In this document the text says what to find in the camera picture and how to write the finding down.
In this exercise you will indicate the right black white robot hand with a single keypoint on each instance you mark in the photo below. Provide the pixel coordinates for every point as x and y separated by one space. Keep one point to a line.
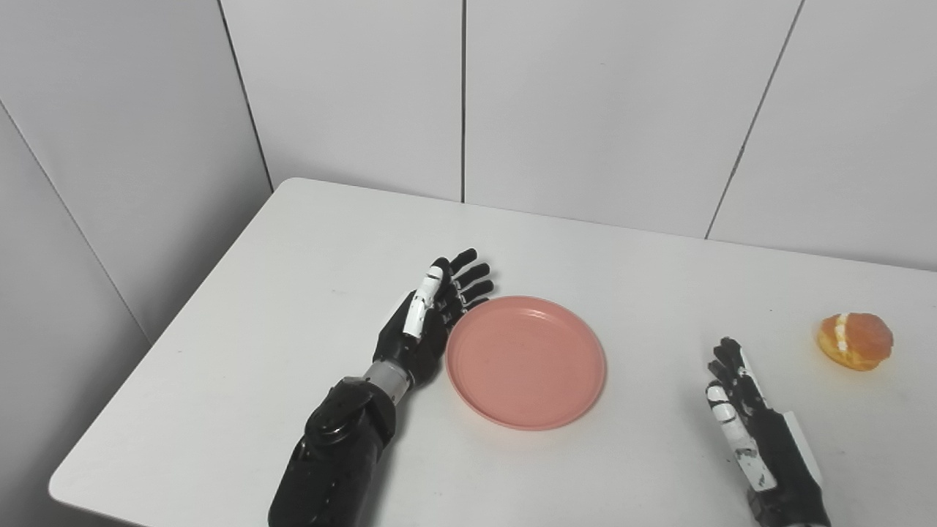
761 446

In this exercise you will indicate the pink round plate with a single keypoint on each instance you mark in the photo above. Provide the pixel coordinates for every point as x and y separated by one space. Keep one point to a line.
525 362

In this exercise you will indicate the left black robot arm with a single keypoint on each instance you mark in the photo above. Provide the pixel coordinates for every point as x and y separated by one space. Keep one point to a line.
337 454

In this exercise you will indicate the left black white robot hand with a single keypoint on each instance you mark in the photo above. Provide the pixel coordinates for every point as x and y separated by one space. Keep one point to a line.
428 322

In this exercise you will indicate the cream puff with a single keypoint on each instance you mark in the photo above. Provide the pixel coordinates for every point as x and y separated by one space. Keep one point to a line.
855 341

